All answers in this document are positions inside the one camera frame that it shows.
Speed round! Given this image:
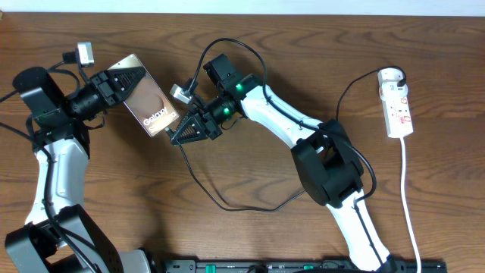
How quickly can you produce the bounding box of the black charging cable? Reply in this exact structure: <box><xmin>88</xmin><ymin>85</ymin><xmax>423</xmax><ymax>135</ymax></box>
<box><xmin>164</xmin><ymin>65</ymin><xmax>408</xmax><ymax>212</ymax></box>

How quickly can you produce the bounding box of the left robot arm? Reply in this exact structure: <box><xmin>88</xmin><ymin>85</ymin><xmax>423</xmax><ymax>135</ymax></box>
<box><xmin>5</xmin><ymin>66</ymin><xmax>155</xmax><ymax>272</ymax></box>

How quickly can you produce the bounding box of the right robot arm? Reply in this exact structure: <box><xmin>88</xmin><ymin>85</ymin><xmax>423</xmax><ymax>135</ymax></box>
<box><xmin>167</xmin><ymin>54</ymin><xmax>397</xmax><ymax>272</ymax></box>

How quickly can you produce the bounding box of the white usb charger plug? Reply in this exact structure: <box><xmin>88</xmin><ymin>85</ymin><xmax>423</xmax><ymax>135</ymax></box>
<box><xmin>377</xmin><ymin>67</ymin><xmax>406</xmax><ymax>87</ymax></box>

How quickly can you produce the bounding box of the white power strip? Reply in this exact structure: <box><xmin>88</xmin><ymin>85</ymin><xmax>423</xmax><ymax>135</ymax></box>
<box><xmin>379</xmin><ymin>81</ymin><xmax>414</xmax><ymax>139</ymax></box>

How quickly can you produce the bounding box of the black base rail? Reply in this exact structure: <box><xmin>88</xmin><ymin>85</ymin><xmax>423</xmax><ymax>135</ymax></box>
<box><xmin>162</xmin><ymin>259</ymin><xmax>448</xmax><ymax>273</ymax></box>

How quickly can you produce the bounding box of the white power strip cord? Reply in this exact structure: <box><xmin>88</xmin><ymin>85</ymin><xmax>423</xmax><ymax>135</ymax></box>
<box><xmin>399</xmin><ymin>136</ymin><xmax>423</xmax><ymax>273</ymax></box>

